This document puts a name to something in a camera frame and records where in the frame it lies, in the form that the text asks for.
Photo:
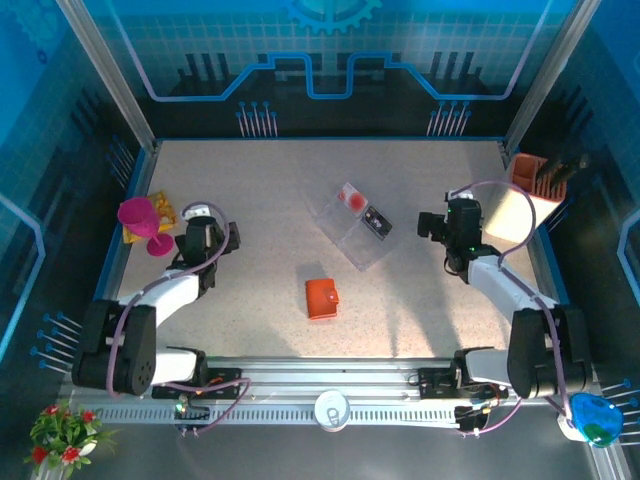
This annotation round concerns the blue and white globe ornament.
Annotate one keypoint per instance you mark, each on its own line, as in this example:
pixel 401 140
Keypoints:
pixel 595 417

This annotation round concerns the beige utensil holder orange inside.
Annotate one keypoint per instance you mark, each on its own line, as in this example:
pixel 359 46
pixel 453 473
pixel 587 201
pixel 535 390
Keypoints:
pixel 515 220

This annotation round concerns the orange card holder wallet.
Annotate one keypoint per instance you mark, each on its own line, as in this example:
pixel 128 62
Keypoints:
pixel 320 302

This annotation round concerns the pink plastic goblet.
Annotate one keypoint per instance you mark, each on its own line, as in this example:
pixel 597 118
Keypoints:
pixel 140 217

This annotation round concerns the artificial plant with red flowers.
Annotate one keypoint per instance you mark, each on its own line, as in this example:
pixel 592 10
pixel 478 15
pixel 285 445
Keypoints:
pixel 60 440

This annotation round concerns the clear acrylic card stand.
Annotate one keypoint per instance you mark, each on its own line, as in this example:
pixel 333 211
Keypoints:
pixel 350 240

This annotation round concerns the black credit card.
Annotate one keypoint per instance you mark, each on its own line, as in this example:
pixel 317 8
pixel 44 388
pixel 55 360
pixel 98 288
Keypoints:
pixel 377 223

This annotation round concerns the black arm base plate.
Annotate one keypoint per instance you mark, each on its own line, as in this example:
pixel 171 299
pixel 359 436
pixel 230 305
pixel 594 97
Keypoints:
pixel 227 377
pixel 435 382

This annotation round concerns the white card with red circle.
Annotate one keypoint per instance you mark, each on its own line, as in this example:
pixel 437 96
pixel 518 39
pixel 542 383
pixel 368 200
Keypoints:
pixel 354 199

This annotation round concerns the white tin can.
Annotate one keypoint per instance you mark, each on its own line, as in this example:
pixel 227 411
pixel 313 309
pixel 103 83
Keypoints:
pixel 331 410

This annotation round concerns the yellow snack packet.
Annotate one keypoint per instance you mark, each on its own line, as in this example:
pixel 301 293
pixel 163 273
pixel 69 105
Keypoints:
pixel 167 207

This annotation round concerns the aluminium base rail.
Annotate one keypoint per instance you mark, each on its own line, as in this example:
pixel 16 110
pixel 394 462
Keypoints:
pixel 330 375

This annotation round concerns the aluminium frame post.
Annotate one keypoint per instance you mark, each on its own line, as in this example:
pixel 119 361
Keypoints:
pixel 545 75
pixel 107 75

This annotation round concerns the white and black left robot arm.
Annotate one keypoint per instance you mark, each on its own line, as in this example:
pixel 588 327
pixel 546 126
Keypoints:
pixel 165 295

